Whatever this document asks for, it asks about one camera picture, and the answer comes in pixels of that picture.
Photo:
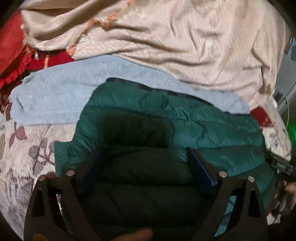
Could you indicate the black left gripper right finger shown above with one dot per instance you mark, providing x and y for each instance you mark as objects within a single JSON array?
[{"x": 248, "y": 217}]

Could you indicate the light blue fleece garment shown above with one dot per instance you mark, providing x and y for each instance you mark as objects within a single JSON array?
[{"x": 58, "y": 94}]

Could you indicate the beige patterned bedspread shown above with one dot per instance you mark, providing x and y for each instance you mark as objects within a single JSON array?
[{"x": 235, "y": 46}]

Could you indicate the red frilled pillow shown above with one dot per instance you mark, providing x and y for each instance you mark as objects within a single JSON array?
[{"x": 17, "y": 57}]

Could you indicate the dark green puffer jacket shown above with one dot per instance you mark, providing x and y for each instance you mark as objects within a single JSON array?
[{"x": 139, "y": 138}]

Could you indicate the white floral plush blanket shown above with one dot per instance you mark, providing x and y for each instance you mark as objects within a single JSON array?
[{"x": 26, "y": 153}]

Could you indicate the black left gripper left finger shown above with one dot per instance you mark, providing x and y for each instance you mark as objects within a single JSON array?
[{"x": 54, "y": 212}]

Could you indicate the person's right hand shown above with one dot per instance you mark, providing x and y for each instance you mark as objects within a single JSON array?
[{"x": 284, "y": 197}]

